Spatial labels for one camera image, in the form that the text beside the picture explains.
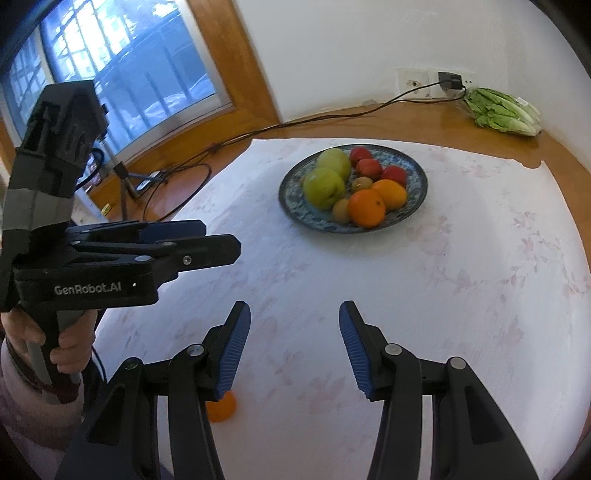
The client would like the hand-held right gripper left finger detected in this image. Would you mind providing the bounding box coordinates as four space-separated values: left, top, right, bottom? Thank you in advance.
54 301 252 480

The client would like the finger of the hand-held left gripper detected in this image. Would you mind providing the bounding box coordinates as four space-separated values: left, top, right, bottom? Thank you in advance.
73 234 242 282
65 220 208 246

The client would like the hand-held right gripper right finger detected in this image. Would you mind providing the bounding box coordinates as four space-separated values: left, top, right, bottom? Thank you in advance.
338 300 540 480

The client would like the blue patterned ceramic plate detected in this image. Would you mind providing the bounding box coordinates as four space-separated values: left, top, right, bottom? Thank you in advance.
278 144 428 234

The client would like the green apple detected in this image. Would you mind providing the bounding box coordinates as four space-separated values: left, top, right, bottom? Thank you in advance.
316 148 352 181
303 167 346 209

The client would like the orange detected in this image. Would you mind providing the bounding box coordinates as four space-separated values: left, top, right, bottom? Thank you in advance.
347 189 387 229
205 391 237 423
370 179 408 210

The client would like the person's left hand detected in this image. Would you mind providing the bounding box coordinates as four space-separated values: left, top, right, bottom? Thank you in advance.
1 307 99 374

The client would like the black tripod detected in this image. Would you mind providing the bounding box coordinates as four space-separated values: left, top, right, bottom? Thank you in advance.
95 138 148 222

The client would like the white floral tablecloth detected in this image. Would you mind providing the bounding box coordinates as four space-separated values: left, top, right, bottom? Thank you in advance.
92 136 591 480

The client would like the barred glass window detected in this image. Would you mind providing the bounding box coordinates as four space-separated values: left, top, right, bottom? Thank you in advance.
0 0 234 160

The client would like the bagged green lettuce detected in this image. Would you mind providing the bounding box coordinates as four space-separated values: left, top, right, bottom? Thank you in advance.
463 88 542 137

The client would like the wooden window frame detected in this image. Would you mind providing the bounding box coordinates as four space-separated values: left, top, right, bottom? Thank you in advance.
0 0 282 213

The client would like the black power cable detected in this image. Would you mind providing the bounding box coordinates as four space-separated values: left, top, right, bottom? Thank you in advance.
92 80 467 223

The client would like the white wall socket plate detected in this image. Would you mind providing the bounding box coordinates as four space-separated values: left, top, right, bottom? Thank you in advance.
396 68 430 99
429 69 474 99

